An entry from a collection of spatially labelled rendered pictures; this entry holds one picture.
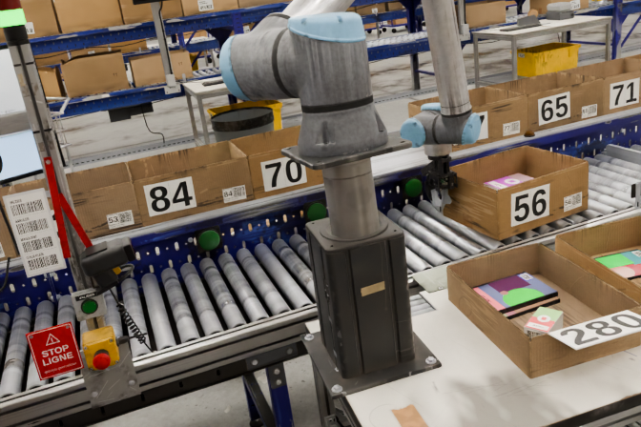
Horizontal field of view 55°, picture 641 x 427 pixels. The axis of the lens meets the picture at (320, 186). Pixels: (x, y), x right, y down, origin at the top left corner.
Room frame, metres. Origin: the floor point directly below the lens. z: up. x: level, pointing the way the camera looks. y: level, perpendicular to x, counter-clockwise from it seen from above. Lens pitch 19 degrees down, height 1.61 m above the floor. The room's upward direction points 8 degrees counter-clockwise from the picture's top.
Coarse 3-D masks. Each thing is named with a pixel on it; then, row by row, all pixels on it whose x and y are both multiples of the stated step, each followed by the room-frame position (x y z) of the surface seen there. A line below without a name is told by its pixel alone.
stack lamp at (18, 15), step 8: (0, 0) 1.32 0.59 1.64; (8, 0) 1.33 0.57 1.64; (16, 0) 1.34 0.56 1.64; (0, 8) 1.32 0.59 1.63; (8, 8) 1.33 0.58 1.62; (16, 8) 1.34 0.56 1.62; (0, 16) 1.33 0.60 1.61; (8, 16) 1.32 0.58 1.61; (16, 16) 1.33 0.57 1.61; (24, 16) 1.36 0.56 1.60; (0, 24) 1.33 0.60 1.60; (8, 24) 1.32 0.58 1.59; (16, 24) 1.33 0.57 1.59
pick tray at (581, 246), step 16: (608, 224) 1.59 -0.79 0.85; (624, 224) 1.60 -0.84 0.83; (640, 224) 1.61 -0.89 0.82; (560, 240) 1.53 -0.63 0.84; (576, 240) 1.57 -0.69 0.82; (592, 240) 1.58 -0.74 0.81; (608, 240) 1.59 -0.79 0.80; (624, 240) 1.60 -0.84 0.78; (640, 240) 1.61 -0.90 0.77; (576, 256) 1.46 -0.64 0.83; (592, 256) 1.57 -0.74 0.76; (592, 272) 1.39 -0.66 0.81; (608, 272) 1.34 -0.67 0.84; (624, 288) 1.28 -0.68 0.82; (640, 288) 1.23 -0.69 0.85
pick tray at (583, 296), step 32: (480, 256) 1.49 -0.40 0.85; (512, 256) 1.50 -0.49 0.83; (544, 256) 1.50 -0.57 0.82; (448, 288) 1.45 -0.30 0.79; (576, 288) 1.37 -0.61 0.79; (608, 288) 1.26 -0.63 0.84; (480, 320) 1.29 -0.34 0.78; (512, 320) 1.30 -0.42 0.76; (576, 320) 1.27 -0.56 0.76; (512, 352) 1.16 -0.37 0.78; (544, 352) 1.10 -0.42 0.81; (576, 352) 1.12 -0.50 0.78; (608, 352) 1.14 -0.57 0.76
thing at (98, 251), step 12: (120, 240) 1.34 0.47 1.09; (84, 252) 1.32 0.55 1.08; (96, 252) 1.29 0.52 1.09; (108, 252) 1.30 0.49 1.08; (120, 252) 1.30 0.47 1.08; (132, 252) 1.31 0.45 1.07; (84, 264) 1.28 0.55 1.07; (96, 264) 1.28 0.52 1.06; (108, 264) 1.29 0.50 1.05; (120, 264) 1.30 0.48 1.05; (96, 276) 1.30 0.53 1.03; (108, 276) 1.30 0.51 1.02; (96, 288) 1.31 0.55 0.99; (108, 288) 1.30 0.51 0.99
